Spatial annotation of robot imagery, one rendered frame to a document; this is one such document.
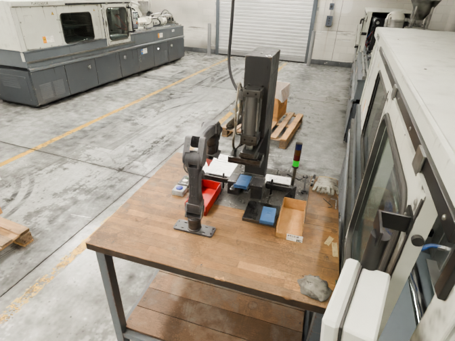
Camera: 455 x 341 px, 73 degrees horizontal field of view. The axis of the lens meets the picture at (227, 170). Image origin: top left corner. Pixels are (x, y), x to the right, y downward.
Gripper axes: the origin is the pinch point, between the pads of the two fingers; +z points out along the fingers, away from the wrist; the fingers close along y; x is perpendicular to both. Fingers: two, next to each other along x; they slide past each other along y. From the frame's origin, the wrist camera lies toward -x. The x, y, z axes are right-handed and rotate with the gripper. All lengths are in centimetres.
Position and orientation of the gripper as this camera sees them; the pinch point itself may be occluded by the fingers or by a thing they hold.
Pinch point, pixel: (208, 164)
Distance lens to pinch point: 168.2
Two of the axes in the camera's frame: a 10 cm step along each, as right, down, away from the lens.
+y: -9.6, -2.6, 1.1
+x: -2.5, 6.2, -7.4
